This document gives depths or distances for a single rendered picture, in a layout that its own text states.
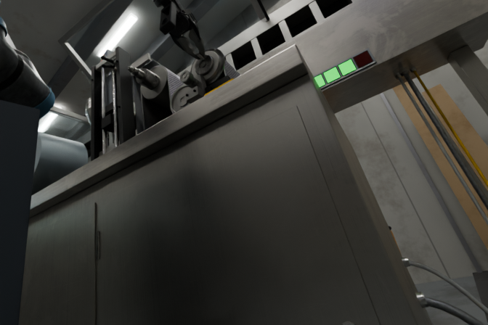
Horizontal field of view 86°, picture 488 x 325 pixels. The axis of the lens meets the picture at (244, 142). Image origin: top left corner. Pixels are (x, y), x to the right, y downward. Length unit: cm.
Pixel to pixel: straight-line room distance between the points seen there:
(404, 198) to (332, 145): 313
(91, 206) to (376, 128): 334
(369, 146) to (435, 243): 122
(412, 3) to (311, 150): 93
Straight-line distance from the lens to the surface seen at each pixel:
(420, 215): 349
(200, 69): 94
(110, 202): 64
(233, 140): 45
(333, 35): 121
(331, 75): 111
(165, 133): 51
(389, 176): 353
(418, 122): 317
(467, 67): 128
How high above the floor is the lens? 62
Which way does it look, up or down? 24 degrees up
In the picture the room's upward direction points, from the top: 15 degrees counter-clockwise
